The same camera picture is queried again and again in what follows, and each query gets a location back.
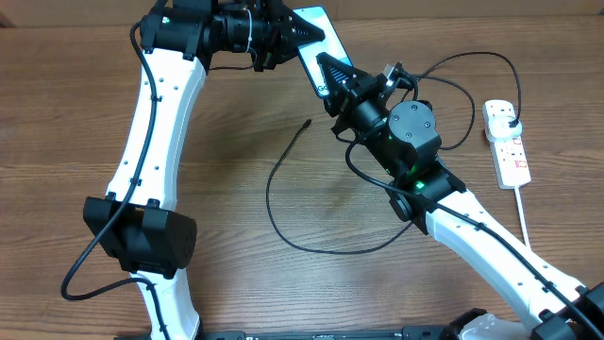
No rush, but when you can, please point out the blue Samsung Galaxy smartphone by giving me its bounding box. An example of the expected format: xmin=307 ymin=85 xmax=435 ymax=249
xmin=294 ymin=6 xmax=352 ymax=99

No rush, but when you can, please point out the black USB charging cable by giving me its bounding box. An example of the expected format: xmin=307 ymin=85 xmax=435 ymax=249
xmin=265 ymin=51 xmax=523 ymax=256

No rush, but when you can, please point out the white power strip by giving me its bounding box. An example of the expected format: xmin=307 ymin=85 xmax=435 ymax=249
xmin=482 ymin=99 xmax=531 ymax=190

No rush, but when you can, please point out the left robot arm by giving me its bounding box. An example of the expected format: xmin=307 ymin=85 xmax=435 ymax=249
xmin=83 ymin=1 xmax=326 ymax=339

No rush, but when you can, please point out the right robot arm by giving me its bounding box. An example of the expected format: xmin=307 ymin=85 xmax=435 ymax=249
xmin=317 ymin=52 xmax=603 ymax=339

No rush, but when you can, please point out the white charger plug adapter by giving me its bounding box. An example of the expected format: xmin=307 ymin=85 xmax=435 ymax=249
xmin=485 ymin=116 xmax=523 ymax=143

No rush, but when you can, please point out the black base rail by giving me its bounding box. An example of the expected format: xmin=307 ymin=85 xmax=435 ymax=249
xmin=195 ymin=325 xmax=456 ymax=340

